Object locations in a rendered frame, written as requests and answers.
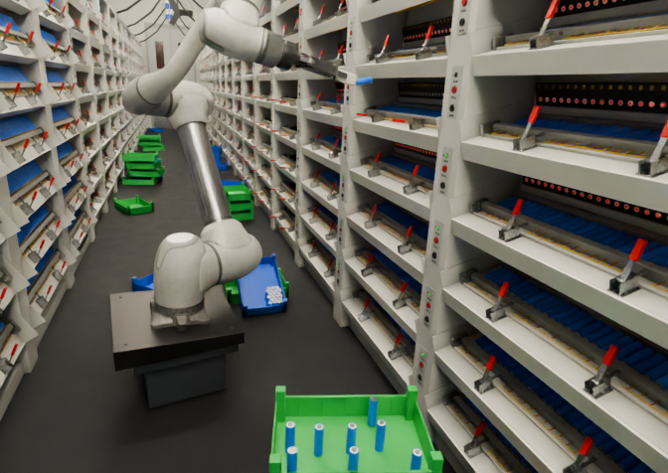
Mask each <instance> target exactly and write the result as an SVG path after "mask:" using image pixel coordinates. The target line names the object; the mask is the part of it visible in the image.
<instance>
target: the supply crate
mask: <svg viewBox="0 0 668 473"><path fill-rule="evenodd" d="M371 396H376V397H377V398H378V411H377V421H378V420H379V419H382V420H384V421H385V422H386V423H387V425H386V435H385V445H384V451H382V452H378V451H376V450H375V441H376V429H377V423H376V425H375V426H370V425H368V413H369V401H370V397H371ZM417 398H418V389H417V387H416V386H407V394H356V395H285V386H276V390H275V410H274V421H273V432H272V442H271V454H270V455H269V473H442V466H443V457H442V454H441V452H440V451H435V450H434V448H433V445H432V442H431V439H430V437H429V434H428V431H427V428H426V426H425V423H424V420H423V417H422V415H421V412H420V409H419V406H418V402H417ZM289 421H293V422H294V423H295V447H296V448H297V472H287V453H286V452H285V425H286V423H287V422H289ZM350 422H354V423H356V424H357V436H356V447H358V448H359V464H358V471H348V460H349V455H348V454H347V453H346V443H347V427H348V423H350ZM317 423H321V424H323V425H324V438H323V454H322V456H320V457H316V456H315V455H314V454H313V449H314V426H315V424H317ZM415 448H418V449H420V450H421V451H422V459H421V467H420V470H411V461H412V453H413V449H415Z"/></svg>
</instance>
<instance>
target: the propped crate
mask: <svg viewBox="0 0 668 473"><path fill-rule="evenodd" d="M275 257H276V255H275V253H272V254H271V256H269V257H262V258H261V262H260V264H259V266H258V267H257V268H256V269H255V270H254V271H252V272H251V273H250V274H248V275H246V276H244V277H242V278H240V279H238V280H237V285H238V291H239V297H240V302H241V308H242V314H243V317H246V316H253V315H261V314H269V313H276V312H284V311H286V306H287V298H285V295H284V291H283V287H282V283H281V279H280V275H279V271H278V267H277V263H276V259H275ZM272 286H274V287H275V286H278V287H279V288H280V289H281V294H282V295H283V296H282V301H283V304H281V305H273V306H266V305H265V304H266V301H265V300H264V297H265V292H266V290H267V288H268V287H270V288H271V287H272Z"/></svg>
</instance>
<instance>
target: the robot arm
mask: <svg viewBox="0 0 668 473"><path fill-rule="evenodd" d="M262 1H263V0H210V1H209V2H208V4H207V5H206V6H205V8H204V9H203V10H202V12H201V13H200V15H199V16H198V18H197V19H196V21H195V23H194V24H193V26H192V27H191V29H190V30H189V32H188V33H187V35H186V37H185V38H184V40H183V41H182V43H181V44H180V46H179V47H178V49H177V50H176V52H175V54H174V55H173V57H172V58H171V60H170V61H169V62H168V64H167V65H166V66H165V67H164V68H163V69H162V70H160V71H158V72H155V73H151V74H146V75H143V76H141V77H138V78H136V79H134V80H132V81H131V82H130V83H129V84H128V85H127V86H126V87H125V88H124V90H123V92H122V95H121V101H122V105H123V107H124V109H125V110H126V111H128V112H129V113H132V114H135V115H142V114H145V115H150V116H161V117H166V118H167V119H168V121H169V122H170V123H171V125H172V126H173V128H174V129H175V130H176V131H177V132H178V133H179V137H180V140H181V144H182V147H183V151H184V154H185V158H186V161H187V165H188V168H189V172H190V175H191V179H192V182H193V186H194V189H195V193H196V196H197V200H198V203H199V206H200V210H201V213H202V217H203V220H204V224H205V227H204V228H203V230H202V233H201V238H199V237H198V236H195V235H192V234H188V233H177V234H172V235H169V236H167V237H166V238H165V239H164V240H162V242H161V244H160V246H159V248H158V250H157V253H156V257H155V261H154V273H153V285H154V295H155V299H153V300H151V301H150V306H151V308H152V321H151V323H150V328H151V329H154V330H156V329H161V328H165V327H175V326H177V328H178V330H179V331H185V330H186V326H187V325H194V324H209V323H210V317H209V316H208V314H207V311H206V307H205V304H204V302H205V297H204V292H206V291H208V290H209V289H210V288H212V287H213V286H215V285H220V284H225V283H228V282H232V281H235V280H238V279H240V278H242V277H244V276H246V275H248V274H250V273H251V272H252V271H254V270H255V269H256V268H257V267H258V266H259V264H260V262H261V258H262V249H261V246H260V244H259V242H258V240H257V239H256V238H255V237H254V236H252V235H250V234H248V233H247V231H246V230H245V229H244V227H243V225H242V224H241V223H240V222H238V221H237V220H234V219H233V218H232V215H231V212H230V208H229V205H228V201H227V198H226V194H225V191H224V188H223V184H222V181H221V177H220V174H219V170H218V167H217V164H216V160H215V157H214V153H213V150H212V146H211V143H210V140H209V136H208V133H207V129H206V126H207V123H208V117H209V116H210V115H211V114H212V112H213V111H214V107H215V101H214V97H213V95H212V93H211V92H210V91H209V90H208V89H207V88H205V87H204V86H202V85H200V84H198V83H195V82H192V81H187V80H183V78H184V77H185V76H186V74H187V73H188V71H189V70H190V68H191V67H192V65H193V64H194V63H195V61H196V60H197V58H198V56H199V55H200V53H201V51H202V50H203V48H204V46H205V45H206V46H207V47H209V48H211V49H212V50H214V51H216V52H218V53H220V54H223V55H225V56H228V57H230V58H233V59H236V60H240V61H249V62H254V63H256V64H260V65H263V66H266V67H268V68H271V69H273V68H274V67H277V68H279V69H282V70H285V71H289V70H290V69H291V67H292V65H294V66H295V67H296V68H297V69H303V70H305V71H309V72H312V73H315V74H318V75H321V76H324V77H329V78H332V79H335V80H337V81H340V82H342V83H345V84H348V85H356V82H357V78H358V76H357V75H355V74H352V73H349V72H346V71H344V70H341V69H338V67H335V66H333V65H331V64H328V63H326V62H323V61H321V60H318V59H316V58H314V57H312V56H308V55H307V54H304V53H301V54H297V53H296V50H297V48H296V45H295V44H294V43H292V42H289V41H287V40H283V38H282V36H281V35H278V34H275V33H273V32H272V31H269V30H268V29H264V28H262V27H260V26H259V12H260V9H261V6H262Z"/></svg>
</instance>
